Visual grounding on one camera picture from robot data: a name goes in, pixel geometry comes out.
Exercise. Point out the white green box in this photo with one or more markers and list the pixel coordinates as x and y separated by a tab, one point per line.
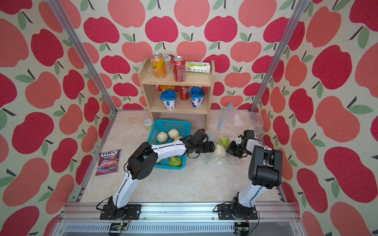
198	67

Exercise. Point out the left blue-lid yogurt cup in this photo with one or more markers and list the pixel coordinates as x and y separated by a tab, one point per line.
168	97

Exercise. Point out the pink can behind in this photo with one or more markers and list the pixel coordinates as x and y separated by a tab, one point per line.
168	63

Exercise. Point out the orange soda can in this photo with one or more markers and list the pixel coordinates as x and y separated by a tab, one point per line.
158	65

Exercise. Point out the clear zip-top bag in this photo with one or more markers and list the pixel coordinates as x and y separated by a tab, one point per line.
214	136
235	122

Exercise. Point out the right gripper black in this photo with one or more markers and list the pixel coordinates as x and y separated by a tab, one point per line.
231	150

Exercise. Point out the yellow cup lower shelf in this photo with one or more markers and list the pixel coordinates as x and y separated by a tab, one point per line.
166	87

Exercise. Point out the red cola can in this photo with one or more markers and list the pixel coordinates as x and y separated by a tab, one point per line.
179	68

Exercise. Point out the purple candy packet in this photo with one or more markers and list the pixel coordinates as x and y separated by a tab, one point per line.
108	162

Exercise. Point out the blue-lid yogurt cup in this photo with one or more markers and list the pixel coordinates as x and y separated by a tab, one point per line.
168	97
197	95

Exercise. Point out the green pear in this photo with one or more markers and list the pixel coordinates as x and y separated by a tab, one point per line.
224	141
175	162

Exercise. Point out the small red can lower shelf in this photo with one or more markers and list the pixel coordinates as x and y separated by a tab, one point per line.
184	93

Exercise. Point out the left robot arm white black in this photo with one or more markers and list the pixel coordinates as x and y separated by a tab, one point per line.
140	165

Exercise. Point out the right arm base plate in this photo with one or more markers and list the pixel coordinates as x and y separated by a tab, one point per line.
229	211

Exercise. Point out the right blue-lid yogurt cup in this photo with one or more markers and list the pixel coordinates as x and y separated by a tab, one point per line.
197	95

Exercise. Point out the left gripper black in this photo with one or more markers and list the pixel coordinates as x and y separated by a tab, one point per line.
209	149

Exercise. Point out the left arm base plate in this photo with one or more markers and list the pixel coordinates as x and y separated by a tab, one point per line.
130	211

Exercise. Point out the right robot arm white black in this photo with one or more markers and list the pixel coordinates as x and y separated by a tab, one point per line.
265	172

